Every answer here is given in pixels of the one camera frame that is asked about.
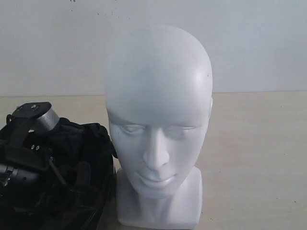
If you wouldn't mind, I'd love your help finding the black helmet with visor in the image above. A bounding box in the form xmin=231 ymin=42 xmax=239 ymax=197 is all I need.
xmin=0 ymin=117 xmax=116 ymax=230

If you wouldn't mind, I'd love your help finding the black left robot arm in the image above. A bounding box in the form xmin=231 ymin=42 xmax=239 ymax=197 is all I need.
xmin=0 ymin=102 xmax=59 ymax=189

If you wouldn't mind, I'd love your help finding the white mannequin head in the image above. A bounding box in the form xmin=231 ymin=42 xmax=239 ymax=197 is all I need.
xmin=105 ymin=25 xmax=213 ymax=230

